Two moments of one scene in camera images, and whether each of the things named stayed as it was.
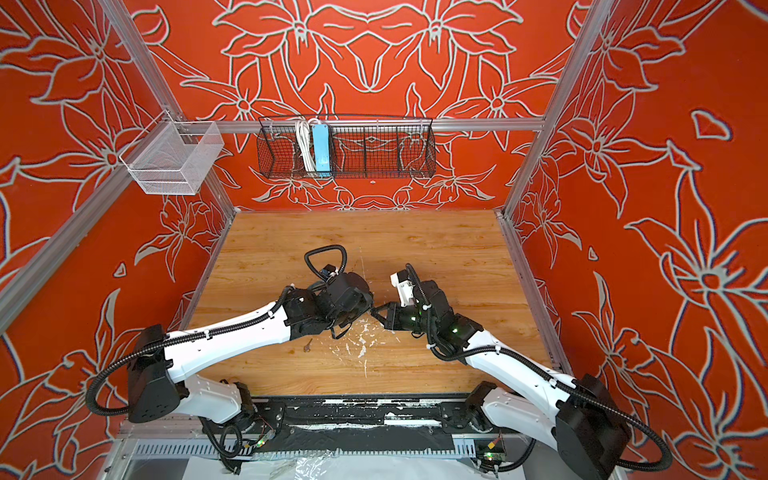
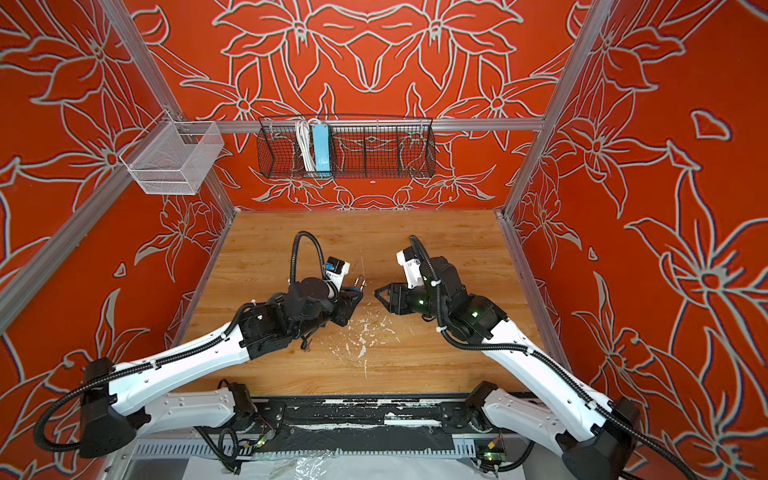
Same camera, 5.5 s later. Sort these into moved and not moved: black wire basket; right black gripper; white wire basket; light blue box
Moved: right black gripper
Not moved: white wire basket; light blue box; black wire basket
